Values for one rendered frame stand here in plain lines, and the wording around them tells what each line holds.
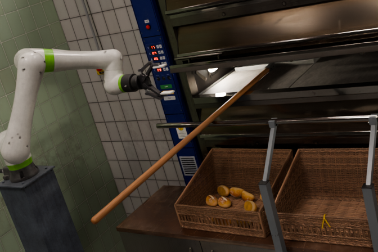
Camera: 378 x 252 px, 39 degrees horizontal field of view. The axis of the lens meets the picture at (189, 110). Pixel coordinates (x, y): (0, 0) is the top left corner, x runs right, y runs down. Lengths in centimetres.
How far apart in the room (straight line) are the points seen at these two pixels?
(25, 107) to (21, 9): 115
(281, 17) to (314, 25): 19
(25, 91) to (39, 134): 106
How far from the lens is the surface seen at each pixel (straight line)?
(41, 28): 367
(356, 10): 272
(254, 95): 306
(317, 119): 253
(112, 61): 279
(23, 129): 258
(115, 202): 219
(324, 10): 278
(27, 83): 255
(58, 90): 370
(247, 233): 288
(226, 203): 316
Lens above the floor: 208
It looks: 17 degrees down
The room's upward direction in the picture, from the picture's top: 16 degrees counter-clockwise
